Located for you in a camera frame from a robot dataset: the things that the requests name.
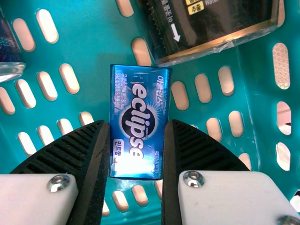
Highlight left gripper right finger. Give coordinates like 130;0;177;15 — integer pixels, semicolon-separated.
161;119;300;225

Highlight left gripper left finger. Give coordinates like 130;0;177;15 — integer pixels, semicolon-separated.
0;119;112;225

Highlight blue box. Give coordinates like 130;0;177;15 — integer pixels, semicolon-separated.
108;63;174;181

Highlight teal shopping basket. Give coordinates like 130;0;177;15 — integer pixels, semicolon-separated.
0;0;300;225

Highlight purple can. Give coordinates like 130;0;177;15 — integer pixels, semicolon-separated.
0;0;27;83

